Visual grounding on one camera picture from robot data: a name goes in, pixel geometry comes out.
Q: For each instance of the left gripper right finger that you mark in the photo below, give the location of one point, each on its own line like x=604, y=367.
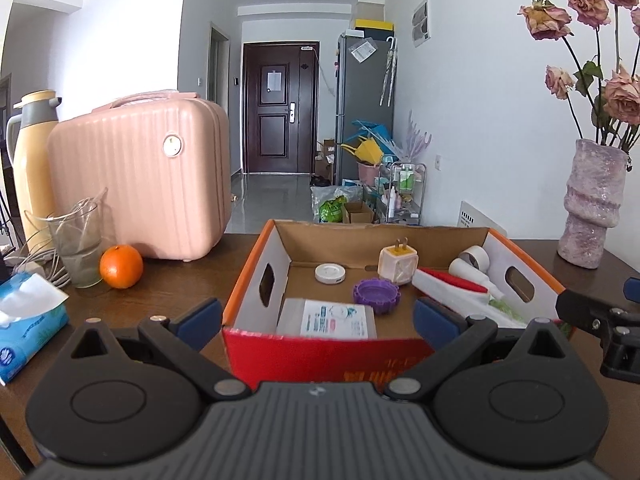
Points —
x=504, y=397

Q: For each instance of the dried pink roses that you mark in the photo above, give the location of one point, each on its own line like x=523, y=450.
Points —
x=601, y=86

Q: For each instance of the red white lint brush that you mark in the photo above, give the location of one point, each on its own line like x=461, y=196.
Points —
x=463, y=297

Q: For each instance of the green plastic bag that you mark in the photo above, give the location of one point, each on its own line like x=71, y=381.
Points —
x=331, y=211

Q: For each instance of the purple ridged lid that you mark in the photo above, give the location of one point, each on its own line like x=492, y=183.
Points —
x=381, y=295

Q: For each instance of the blue measuring cups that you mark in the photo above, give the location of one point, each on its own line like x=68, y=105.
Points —
x=631, y=290

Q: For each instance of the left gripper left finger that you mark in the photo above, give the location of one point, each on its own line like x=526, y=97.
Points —
x=123, y=396

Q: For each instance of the pink suitcase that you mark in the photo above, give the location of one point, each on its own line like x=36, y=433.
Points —
x=157, y=163

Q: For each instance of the beige plug adapter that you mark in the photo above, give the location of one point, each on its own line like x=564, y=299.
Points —
x=398, y=263

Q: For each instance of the red cardboard box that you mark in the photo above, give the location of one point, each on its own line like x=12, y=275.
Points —
x=281, y=266

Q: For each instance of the orange fruit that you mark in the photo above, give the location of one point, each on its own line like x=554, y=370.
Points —
x=121, y=266

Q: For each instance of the blue tissue pack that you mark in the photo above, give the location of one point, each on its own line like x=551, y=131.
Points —
x=32, y=312

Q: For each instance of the purple textured vase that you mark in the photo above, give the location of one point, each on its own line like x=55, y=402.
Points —
x=594, y=194

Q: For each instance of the dark brown door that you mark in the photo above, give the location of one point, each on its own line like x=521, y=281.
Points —
x=280, y=106

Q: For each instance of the yellow thermos jug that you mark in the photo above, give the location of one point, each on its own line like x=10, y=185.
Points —
x=27, y=135

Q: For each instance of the metal trolley rack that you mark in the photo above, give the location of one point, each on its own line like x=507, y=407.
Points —
x=401, y=189

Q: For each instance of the small round white tin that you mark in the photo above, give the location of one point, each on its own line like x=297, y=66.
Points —
x=330, y=273

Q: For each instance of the small cardboard box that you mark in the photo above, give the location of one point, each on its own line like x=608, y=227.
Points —
x=357, y=212

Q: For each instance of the white spray bottle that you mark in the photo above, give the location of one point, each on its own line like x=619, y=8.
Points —
x=472, y=265

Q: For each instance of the grey refrigerator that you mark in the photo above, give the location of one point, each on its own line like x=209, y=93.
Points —
x=359, y=77

